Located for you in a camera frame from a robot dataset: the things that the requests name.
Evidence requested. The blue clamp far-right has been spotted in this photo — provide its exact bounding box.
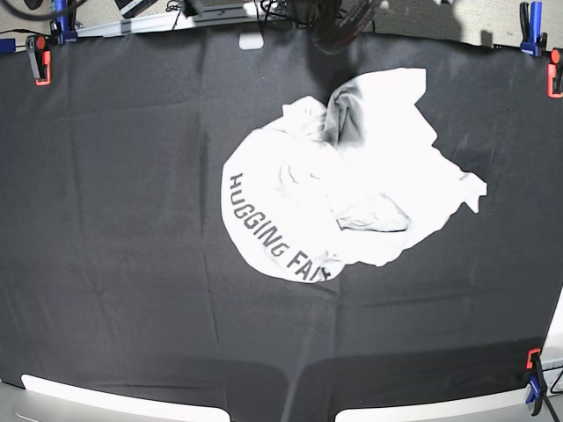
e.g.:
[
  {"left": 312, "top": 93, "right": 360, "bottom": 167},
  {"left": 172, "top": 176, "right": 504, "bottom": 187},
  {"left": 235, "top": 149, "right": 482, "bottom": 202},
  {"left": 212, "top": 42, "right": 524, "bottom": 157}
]
[{"left": 519, "top": 1, "right": 547, "bottom": 57}]

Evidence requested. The white Hugging Face t-shirt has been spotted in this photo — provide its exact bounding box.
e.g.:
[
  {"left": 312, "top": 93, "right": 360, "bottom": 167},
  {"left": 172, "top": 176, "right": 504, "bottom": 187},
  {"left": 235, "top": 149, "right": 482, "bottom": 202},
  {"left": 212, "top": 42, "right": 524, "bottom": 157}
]
[{"left": 221, "top": 68, "right": 487, "bottom": 283}]

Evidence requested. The black red cable bundle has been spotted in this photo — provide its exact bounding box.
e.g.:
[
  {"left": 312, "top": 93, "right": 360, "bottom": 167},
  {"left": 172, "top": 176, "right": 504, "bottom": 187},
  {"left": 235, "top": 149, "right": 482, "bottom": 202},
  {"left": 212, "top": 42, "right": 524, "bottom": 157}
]
[{"left": 312, "top": 0, "right": 384, "bottom": 53}]

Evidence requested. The aluminium frame rail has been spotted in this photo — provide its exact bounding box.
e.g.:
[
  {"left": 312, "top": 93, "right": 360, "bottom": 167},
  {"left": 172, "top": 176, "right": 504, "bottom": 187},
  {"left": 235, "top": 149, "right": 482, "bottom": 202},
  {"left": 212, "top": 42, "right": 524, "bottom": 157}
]
[{"left": 74, "top": 8, "right": 300, "bottom": 38}]

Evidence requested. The red blue clamp near-right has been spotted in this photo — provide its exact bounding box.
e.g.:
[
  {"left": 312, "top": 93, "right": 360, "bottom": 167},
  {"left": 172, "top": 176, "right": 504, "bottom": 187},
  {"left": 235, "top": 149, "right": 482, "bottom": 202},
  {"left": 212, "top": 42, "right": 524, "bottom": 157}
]
[{"left": 525, "top": 348, "right": 546, "bottom": 417}]

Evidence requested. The red black clamp far-left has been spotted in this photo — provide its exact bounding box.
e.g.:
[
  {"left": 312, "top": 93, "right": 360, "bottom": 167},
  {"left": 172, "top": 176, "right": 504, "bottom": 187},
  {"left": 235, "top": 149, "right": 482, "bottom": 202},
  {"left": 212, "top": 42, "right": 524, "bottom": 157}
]
[{"left": 26, "top": 35, "right": 51, "bottom": 86}]

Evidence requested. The red black clamp far-right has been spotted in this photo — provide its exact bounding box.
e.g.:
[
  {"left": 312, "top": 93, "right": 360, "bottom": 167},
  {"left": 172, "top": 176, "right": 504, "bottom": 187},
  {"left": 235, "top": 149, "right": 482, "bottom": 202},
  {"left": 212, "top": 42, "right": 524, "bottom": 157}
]
[{"left": 547, "top": 48, "right": 562, "bottom": 98}]

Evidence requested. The black table cloth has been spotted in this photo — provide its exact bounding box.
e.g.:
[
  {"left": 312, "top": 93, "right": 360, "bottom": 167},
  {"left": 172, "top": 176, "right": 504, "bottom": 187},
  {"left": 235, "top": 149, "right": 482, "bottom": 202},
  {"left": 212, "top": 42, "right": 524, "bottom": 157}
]
[{"left": 1, "top": 28, "right": 562, "bottom": 421}]

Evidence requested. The blue clamp far-left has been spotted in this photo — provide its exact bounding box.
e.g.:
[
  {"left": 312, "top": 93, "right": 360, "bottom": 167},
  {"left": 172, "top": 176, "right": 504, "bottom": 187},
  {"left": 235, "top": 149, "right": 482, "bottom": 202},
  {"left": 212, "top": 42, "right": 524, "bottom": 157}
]
[{"left": 49, "top": 0, "right": 78, "bottom": 45}]

